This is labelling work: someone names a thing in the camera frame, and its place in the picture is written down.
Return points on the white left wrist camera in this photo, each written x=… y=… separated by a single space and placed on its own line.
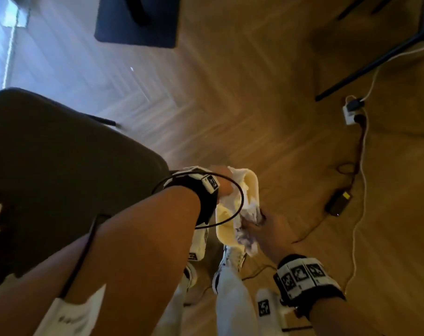
x=198 y=244

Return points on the white window frame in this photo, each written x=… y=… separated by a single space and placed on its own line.
x=2 y=31

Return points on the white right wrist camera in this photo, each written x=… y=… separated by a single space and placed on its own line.
x=268 y=309

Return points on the white right shoe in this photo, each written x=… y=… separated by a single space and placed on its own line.
x=233 y=258

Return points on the white power strip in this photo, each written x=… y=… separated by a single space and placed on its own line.
x=348 y=117

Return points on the black right wristband with markers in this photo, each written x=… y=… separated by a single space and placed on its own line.
x=303 y=276

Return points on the person's right forearm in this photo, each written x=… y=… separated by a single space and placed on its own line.
x=338 y=318

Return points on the beige woven chair dark seat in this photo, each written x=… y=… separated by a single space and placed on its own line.
x=65 y=164

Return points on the person's right hand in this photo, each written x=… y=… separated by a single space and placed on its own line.
x=273 y=237

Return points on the white left shoe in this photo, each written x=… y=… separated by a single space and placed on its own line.
x=190 y=276

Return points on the person's left forearm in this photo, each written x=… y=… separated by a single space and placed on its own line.
x=135 y=255

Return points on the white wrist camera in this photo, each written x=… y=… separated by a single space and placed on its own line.
x=268 y=309
x=198 y=244

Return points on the black power plug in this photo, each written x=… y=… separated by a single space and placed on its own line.
x=360 y=119

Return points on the black charger plug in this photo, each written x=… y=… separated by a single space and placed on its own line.
x=354 y=105

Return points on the person's left hand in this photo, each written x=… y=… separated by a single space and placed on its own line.
x=224 y=181

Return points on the black left wristband with markers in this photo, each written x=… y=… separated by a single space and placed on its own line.
x=205 y=199

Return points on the black adapter yellow label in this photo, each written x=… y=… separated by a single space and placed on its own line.
x=338 y=203

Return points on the black wristband with markers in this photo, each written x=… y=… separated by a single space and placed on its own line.
x=205 y=199
x=303 y=276

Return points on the white shoe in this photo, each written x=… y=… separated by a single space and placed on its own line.
x=233 y=258
x=190 y=276

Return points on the cream plastic waste bin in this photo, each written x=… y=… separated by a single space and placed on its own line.
x=226 y=229

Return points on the dark blue table base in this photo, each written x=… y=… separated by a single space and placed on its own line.
x=138 y=27

